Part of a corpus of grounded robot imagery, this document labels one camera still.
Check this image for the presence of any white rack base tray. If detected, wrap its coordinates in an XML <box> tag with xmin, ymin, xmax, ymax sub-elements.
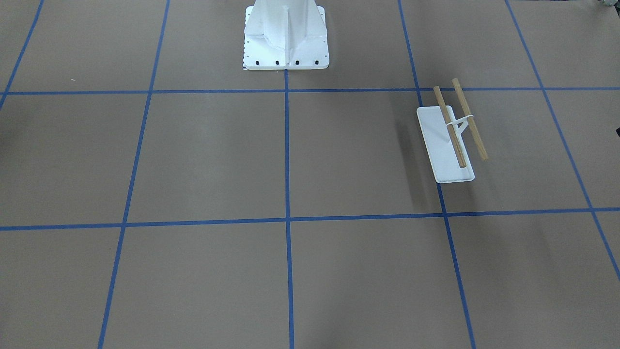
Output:
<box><xmin>417</xmin><ymin>106</ymin><xmax>475</xmax><ymax>184</ymax></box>

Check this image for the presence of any front wooden rack bar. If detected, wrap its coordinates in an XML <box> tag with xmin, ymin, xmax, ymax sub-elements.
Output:
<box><xmin>433</xmin><ymin>86</ymin><xmax>466</xmax><ymax>168</ymax></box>

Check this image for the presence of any wooden rack bar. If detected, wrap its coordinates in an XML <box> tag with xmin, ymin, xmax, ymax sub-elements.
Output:
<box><xmin>433</xmin><ymin>86</ymin><xmax>466</xmax><ymax>168</ymax></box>
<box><xmin>451</xmin><ymin>78</ymin><xmax>489</xmax><ymax>161</ymax></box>

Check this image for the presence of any rear wooden rack bar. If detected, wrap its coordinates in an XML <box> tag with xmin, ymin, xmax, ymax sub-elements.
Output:
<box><xmin>451</xmin><ymin>78</ymin><xmax>489</xmax><ymax>161</ymax></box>

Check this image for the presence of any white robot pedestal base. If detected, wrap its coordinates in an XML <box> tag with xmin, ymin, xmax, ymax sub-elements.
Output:
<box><xmin>242</xmin><ymin>0</ymin><xmax>330</xmax><ymax>70</ymax></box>

